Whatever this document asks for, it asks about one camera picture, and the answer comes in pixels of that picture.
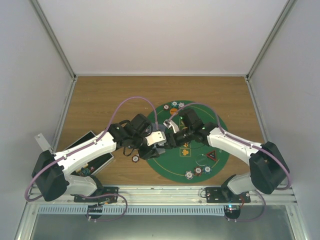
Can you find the black aluminium poker case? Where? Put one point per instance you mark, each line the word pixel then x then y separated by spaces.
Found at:
pixel 94 166

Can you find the red black chip stack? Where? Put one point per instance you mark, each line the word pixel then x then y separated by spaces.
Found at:
pixel 135 158

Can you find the red black triangle all-in marker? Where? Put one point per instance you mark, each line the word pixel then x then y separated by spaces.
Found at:
pixel 212 155

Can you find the green round poker mat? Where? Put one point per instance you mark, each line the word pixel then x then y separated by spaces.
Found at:
pixel 174 163

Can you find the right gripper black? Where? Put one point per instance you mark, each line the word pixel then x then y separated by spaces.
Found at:
pixel 168 137

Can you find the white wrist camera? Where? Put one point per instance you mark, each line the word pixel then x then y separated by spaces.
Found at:
pixel 156 138
pixel 170 124

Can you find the orange big blind button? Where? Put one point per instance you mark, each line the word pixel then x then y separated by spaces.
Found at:
pixel 173 111

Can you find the grey slotted cable duct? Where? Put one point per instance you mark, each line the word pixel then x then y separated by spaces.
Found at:
pixel 144 210

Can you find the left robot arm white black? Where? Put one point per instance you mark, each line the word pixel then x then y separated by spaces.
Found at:
pixel 53 173

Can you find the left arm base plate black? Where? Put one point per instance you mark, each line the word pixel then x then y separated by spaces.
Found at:
pixel 105 195

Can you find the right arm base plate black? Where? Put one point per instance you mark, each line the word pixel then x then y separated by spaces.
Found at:
pixel 219 195

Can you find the clear acrylic dealer button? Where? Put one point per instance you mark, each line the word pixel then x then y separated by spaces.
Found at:
pixel 201 160

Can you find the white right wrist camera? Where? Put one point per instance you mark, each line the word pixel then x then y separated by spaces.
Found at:
pixel 170 124

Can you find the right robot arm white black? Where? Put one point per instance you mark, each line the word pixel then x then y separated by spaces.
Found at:
pixel 267 167

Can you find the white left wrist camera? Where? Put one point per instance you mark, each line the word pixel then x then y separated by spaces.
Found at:
pixel 156 138

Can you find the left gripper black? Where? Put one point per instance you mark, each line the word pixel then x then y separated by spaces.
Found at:
pixel 148 153

